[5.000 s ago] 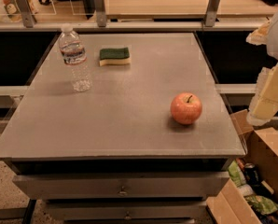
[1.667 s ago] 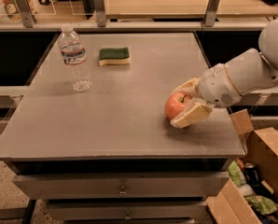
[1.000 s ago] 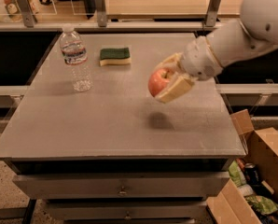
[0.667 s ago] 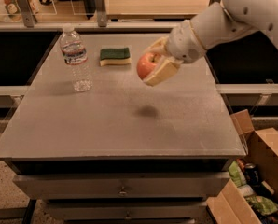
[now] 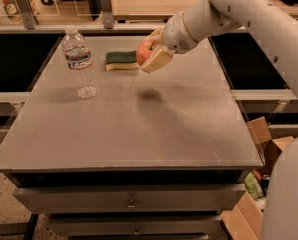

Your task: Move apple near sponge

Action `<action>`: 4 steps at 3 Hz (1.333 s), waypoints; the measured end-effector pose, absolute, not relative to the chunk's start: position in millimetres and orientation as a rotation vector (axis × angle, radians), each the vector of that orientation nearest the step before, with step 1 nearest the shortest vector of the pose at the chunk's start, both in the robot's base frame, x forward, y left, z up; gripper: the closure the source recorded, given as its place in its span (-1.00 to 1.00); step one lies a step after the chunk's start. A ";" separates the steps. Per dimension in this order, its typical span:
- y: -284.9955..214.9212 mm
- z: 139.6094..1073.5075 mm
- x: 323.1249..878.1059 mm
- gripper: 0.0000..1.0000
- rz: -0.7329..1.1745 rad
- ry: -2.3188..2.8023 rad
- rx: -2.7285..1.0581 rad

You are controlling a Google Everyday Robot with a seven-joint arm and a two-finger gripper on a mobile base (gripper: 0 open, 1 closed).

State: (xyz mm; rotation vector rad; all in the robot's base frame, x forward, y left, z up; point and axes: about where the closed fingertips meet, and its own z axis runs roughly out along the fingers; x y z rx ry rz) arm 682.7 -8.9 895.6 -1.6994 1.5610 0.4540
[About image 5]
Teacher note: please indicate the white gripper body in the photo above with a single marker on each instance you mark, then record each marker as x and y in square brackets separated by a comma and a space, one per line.
[174, 34]

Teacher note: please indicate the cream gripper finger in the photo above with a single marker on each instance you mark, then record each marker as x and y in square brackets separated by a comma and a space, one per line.
[159, 58]
[155, 36]

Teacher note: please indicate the red yellow apple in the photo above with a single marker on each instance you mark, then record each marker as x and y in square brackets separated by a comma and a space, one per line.
[144, 51]

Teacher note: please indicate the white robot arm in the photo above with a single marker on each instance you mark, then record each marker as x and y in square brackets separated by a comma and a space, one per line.
[276, 33]

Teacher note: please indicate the green yellow sponge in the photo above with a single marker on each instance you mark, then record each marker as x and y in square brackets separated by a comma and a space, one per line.
[121, 60]

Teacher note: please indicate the clear plastic water bottle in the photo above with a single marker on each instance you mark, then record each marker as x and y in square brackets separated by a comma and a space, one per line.
[79, 60]

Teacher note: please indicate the green snack bag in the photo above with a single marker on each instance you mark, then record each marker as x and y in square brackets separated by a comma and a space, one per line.
[253, 187]

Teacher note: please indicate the lower grey drawer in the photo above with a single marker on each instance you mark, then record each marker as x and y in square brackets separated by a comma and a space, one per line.
[135, 225]

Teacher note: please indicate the grey drawer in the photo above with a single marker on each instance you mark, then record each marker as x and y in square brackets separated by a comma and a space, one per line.
[137, 198]
[135, 225]

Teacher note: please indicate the brown cardboard box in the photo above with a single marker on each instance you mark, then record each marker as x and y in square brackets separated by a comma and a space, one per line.
[244, 221]

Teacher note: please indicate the upper grey drawer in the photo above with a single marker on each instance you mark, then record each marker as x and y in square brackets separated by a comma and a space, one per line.
[137, 198]

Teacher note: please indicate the grey metal bracket middle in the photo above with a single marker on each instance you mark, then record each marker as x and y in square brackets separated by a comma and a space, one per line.
[107, 14]

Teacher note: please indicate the grey metal bracket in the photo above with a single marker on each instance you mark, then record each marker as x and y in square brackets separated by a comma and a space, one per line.
[107, 14]
[29, 19]

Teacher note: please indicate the grey metal bracket left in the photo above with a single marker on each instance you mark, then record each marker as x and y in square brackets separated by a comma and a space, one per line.
[29, 19]

